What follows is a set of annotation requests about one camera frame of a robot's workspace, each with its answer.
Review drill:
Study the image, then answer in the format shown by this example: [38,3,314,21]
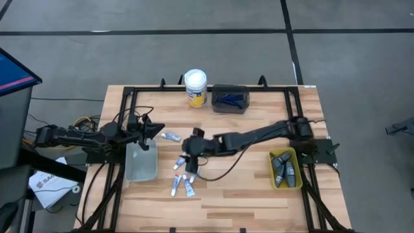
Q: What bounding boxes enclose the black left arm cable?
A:
[113,105,155,130]

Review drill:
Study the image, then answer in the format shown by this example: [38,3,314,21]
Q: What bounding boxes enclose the dark grey plastic bin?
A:
[211,83,250,115]

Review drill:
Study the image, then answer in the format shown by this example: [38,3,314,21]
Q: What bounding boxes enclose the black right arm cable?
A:
[196,139,256,182]

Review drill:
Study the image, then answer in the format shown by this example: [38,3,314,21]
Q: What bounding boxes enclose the blue screen monitor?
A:
[0,47,43,98]

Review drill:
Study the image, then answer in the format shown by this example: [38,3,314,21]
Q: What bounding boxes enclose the yellow plastic bin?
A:
[268,147,304,191]

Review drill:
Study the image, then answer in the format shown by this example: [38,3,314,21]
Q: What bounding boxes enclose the light grey plastic bin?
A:
[124,137,159,182]

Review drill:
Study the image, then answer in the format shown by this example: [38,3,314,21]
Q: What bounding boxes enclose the black stand beam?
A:
[17,148,87,183]

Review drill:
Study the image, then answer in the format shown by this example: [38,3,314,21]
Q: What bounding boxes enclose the white printed paper sheet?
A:
[28,157,81,210]

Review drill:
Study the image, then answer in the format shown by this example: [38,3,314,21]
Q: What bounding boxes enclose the black table frame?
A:
[72,74,356,233]

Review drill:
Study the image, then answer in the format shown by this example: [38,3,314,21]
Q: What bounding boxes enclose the black chair base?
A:
[384,116,414,137]

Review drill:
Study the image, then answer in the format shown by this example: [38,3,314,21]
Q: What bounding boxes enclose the yellow disinfecting wipes canister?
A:
[184,68,208,109]

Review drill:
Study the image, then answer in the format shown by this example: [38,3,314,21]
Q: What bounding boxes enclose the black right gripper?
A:
[182,136,213,174]

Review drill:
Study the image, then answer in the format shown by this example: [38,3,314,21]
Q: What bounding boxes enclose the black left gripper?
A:
[138,114,166,152]

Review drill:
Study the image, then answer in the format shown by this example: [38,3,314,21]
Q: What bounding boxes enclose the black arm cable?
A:
[196,139,256,182]
[113,105,155,130]

